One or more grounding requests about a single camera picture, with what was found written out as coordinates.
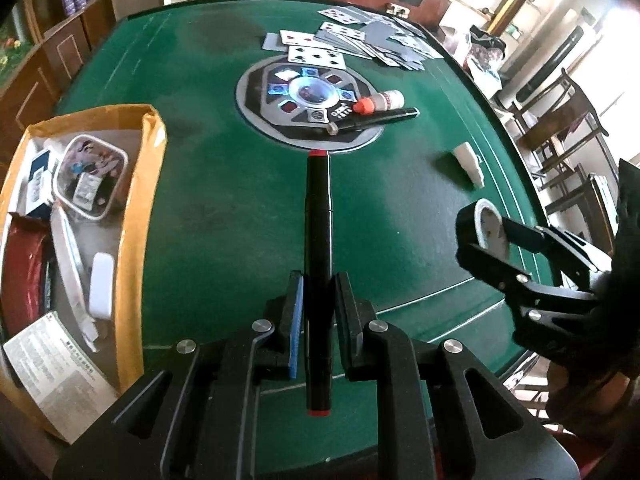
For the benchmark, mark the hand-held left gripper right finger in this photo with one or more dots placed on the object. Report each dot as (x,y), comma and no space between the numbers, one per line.
(350,335)

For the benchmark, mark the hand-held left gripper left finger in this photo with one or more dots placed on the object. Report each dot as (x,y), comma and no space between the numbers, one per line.
(296,330)

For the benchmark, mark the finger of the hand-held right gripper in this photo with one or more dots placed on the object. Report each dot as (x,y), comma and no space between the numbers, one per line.
(540,305)
(570,255)

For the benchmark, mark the dark tape roll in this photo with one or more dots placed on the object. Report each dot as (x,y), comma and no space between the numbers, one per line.
(490,230)

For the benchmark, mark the black marker with red ends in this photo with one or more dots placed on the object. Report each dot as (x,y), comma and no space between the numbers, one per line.
(317,220)

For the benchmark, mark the yellow taped cardboard box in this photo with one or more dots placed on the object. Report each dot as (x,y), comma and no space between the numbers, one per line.
(135,240)

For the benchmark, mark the white rectangular block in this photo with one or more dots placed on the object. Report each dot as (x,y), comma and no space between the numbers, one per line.
(102,285)

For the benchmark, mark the kraft carton with printed text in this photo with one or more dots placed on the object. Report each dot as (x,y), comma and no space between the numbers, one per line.
(55,370)

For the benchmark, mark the white container with printed lid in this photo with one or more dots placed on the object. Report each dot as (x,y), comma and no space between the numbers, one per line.
(85,160)

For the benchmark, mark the red foil pouch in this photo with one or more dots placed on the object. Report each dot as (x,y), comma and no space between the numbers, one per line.
(22,270)

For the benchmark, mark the blue and white small box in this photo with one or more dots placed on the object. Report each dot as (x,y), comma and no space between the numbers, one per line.
(37,180)

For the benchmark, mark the person's right hand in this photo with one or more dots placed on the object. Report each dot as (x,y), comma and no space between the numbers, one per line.
(585,395)

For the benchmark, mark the dark wooden chair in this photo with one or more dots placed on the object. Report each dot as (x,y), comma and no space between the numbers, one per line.
(582,105)
(600,205)

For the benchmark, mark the small white plastic piece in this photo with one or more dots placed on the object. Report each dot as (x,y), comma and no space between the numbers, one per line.
(467,157)

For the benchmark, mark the long black bar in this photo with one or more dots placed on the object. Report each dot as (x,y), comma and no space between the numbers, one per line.
(550,65)

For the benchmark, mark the plastic bag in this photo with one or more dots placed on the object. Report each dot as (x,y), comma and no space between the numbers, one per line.
(485,55)

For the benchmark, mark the black pen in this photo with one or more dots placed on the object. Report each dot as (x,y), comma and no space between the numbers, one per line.
(385,116)

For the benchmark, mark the round grey table centre panel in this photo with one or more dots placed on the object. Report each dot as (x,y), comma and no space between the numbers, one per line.
(255,110)

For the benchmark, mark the small bottle with orange cap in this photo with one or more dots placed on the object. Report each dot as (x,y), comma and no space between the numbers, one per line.
(385,100)

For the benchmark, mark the pile of playing cards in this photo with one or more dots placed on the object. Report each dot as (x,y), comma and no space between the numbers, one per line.
(380,40)

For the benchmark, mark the flower landscape painting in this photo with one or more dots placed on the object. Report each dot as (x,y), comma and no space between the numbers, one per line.
(12,55)

